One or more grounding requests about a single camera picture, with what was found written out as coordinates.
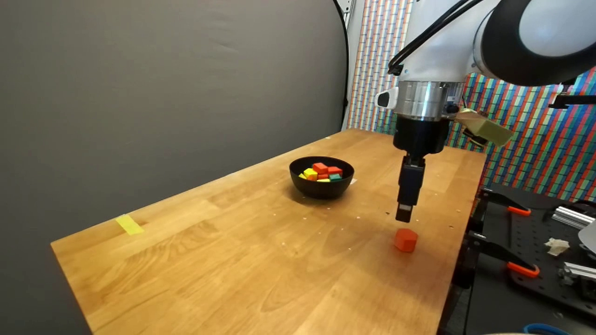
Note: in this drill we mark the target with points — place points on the black clamp with orange handle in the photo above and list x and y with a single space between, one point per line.
512 205

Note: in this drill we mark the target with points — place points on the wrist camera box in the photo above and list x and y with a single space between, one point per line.
482 129

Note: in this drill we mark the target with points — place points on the large red cube block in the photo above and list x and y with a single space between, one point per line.
335 170

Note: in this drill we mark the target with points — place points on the small red block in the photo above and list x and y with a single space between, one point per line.
320 168

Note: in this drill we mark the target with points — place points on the green block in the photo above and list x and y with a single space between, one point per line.
337 177

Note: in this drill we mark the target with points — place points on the yellow tape strip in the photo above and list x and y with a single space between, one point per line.
130 224

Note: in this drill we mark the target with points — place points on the black clamp near table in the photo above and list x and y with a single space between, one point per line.
513 263

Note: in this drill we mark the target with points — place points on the black bowl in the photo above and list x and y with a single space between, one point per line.
322 190

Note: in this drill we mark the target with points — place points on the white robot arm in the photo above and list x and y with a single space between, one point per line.
519 42

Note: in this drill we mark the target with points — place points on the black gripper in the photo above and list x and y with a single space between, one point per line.
417 138

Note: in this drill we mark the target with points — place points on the large yellow cube block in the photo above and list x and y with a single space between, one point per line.
309 174

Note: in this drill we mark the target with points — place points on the red hexagonal block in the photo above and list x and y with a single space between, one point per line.
405 241

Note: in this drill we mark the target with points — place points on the black perforated tool board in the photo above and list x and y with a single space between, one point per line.
489 300

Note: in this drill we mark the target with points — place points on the camera stand arm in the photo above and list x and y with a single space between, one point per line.
566 97

